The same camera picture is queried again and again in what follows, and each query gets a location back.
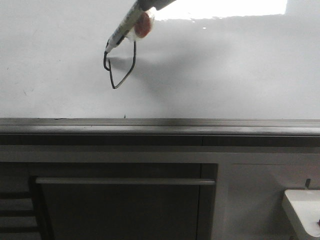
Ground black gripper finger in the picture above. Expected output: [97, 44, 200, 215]
[138, 0, 175, 12]

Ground red round magnet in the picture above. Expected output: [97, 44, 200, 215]
[126, 10, 155, 42]

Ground white whiteboard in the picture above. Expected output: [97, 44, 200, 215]
[0, 0, 320, 136]

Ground grey horizontal bar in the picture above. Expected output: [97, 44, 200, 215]
[35, 177, 216, 186]

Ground white plastic tray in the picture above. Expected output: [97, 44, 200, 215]
[282, 189, 320, 240]

